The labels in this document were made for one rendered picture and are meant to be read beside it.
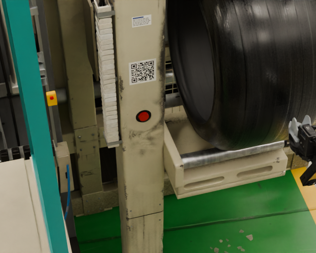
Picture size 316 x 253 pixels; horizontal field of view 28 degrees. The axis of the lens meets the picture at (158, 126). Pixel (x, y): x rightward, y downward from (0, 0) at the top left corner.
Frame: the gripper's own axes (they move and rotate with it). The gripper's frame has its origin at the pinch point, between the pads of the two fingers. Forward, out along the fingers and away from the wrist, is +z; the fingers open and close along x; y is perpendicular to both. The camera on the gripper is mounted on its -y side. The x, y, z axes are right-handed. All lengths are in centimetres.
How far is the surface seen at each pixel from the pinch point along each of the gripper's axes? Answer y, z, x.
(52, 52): -21, 102, 51
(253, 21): 29.0, 7.0, 10.1
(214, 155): -19.4, 17.8, 15.0
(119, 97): 3.5, 23.7, 41.4
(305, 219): -106, 63, -48
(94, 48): -1, 62, 41
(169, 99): -16, 46, 20
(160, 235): -60, 30, 30
